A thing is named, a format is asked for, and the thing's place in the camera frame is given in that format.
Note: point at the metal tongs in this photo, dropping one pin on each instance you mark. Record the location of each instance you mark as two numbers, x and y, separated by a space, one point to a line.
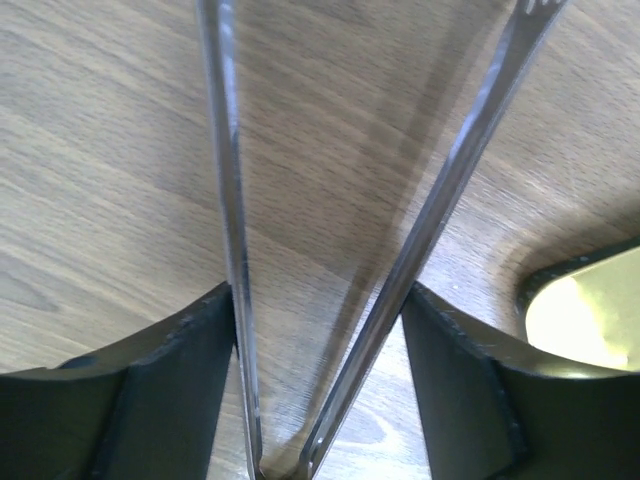
525 31

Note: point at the gold tin lid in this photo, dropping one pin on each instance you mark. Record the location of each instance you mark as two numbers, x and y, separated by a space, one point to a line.
586 308

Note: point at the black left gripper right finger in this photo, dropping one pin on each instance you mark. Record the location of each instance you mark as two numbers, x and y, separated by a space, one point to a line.
494 407

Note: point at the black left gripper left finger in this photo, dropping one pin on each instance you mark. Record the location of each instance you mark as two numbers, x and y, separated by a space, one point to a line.
145 407

